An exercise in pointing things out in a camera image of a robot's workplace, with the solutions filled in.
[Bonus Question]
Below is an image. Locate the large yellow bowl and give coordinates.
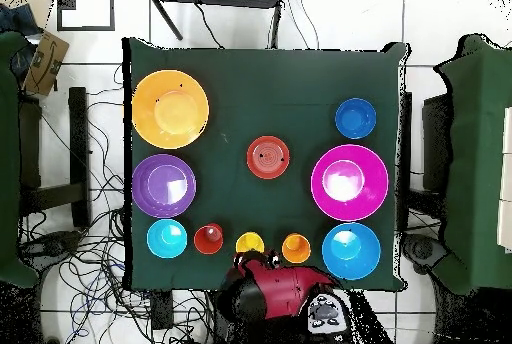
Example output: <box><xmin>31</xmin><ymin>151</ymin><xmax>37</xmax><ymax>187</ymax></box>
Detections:
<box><xmin>131</xmin><ymin>69</ymin><xmax>210</xmax><ymax>150</ymax></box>

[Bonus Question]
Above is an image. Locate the medium sky blue bowl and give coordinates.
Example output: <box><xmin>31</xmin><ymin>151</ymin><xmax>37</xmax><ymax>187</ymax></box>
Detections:
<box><xmin>321</xmin><ymin>222</ymin><xmax>382</xmax><ymax>281</ymax></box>

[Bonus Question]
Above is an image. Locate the purple bowl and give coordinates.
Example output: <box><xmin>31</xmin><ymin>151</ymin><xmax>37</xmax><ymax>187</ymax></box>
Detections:
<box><xmin>131</xmin><ymin>153</ymin><xmax>198</xmax><ymax>219</ymax></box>

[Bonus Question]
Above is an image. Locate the cardboard box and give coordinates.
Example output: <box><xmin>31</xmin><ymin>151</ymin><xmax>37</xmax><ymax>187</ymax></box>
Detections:
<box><xmin>22</xmin><ymin>30</ymin><xmax>70</xmax><ymax>97</ymax></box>

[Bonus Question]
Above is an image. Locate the dark green tablecloth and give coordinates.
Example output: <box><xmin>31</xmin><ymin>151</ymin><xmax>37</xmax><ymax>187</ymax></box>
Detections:
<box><xmin>121</xmin><ymin>36</ymin><xmax>409</xmax><ymax>293</ymax></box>

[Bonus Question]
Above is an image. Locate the black stand foot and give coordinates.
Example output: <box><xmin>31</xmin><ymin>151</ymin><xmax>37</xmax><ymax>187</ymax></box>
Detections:
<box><xmin>19</xmin><ymin>230</ymin><xmax>83</xmax><ymax>271</ymax></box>
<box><xmin>400</xmin><ymin>232</ymin><xmax>450</xmax><ymax>275</ymax></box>

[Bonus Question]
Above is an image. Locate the red cup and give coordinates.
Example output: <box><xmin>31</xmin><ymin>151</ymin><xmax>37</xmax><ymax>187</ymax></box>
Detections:
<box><xmin>193</xmin><ymin>222</ymin><xmax>225</xmax><ymax>256</ymax></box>

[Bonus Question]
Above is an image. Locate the tangle of cables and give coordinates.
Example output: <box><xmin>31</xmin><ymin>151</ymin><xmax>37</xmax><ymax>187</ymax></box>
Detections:
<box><xmin>17</xmin><ymin>63</ymin><xmax>217</xmax><ymax>344</ymax></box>

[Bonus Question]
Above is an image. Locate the black power strip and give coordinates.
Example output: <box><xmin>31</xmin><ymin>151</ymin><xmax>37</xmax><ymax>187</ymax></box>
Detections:
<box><xmin>150</xmin><ymin>290</ymin><xmax>174</xmax><ymax>330</ymax></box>

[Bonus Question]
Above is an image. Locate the black square frame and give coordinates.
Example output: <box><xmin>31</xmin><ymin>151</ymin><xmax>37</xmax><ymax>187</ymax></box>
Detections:
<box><xmin>56</xmin><ymin>0</ymin><xmax>116</xmax><ymax>32</ymax></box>

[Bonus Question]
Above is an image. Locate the small red bowl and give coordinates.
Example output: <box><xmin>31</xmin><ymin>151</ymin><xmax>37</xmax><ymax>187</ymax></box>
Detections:
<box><xmin>245</xmin><ymin>135</ymin><xmax>291</xmax><ymax>181</ymax></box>

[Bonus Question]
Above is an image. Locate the small dark blue bowl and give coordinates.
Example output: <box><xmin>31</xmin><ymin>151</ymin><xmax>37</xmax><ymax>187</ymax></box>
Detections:
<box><xmin>334</xmin><ymin>97</ymin><xmax>378</xmax><ymax>140</ymax></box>

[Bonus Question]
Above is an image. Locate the green covered side table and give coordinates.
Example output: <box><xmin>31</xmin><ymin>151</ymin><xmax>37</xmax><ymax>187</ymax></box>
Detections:
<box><xmin>0</xmin><ymin>30</ymin><xmax>41</xmax><ymax>289</ymax></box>
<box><xmin>433</xmin><ymin>33</ymin><xmax>512</xmax><ymax>295</ymax></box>

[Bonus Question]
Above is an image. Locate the large pink bowl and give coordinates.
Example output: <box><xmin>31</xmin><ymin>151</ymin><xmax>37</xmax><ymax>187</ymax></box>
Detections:
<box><xmin>310</xmin><ymin>143</ymin><xmax>390</xmax><ymax>223</ymax></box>

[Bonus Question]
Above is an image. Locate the orange cup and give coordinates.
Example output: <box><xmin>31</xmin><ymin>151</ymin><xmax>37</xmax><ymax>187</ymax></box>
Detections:
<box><xmin>281</xmin><ymin>232</ymin><xmax>312</xmax><ymax>264</ymax></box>

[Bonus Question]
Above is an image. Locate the yellow cup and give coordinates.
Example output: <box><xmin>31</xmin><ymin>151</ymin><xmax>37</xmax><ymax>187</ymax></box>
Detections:
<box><xmin>234</xmin><ymin>231</ymin><xmax>266</xmax><ymax>255</ymax></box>

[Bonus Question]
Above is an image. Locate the black box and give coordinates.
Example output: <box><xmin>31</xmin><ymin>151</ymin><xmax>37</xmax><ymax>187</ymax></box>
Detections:
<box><xmin>421</xmin><ymin>93</ymin><xmax>454</xmax><ymax>193</ymax></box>

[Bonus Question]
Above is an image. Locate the small cyan bowl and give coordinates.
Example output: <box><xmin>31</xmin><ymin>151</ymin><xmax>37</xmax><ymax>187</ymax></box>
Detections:
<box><xmin>146</xmin><ymin>218</ymin><xmax>188</xmax><ymax>260</ymax></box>

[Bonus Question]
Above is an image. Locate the blue cloth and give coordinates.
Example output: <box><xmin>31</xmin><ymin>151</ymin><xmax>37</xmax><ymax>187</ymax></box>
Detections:
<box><xmin>0</xmin><ymin>2</ymin><xmax>41</xmax><ymax>37</ymax></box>

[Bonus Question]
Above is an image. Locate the black floor stand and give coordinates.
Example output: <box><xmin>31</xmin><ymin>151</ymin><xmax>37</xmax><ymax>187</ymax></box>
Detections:
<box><xmin>19</xmin><ymin>86</ymin><xmax>92</xmax><ymax>228</ymax></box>

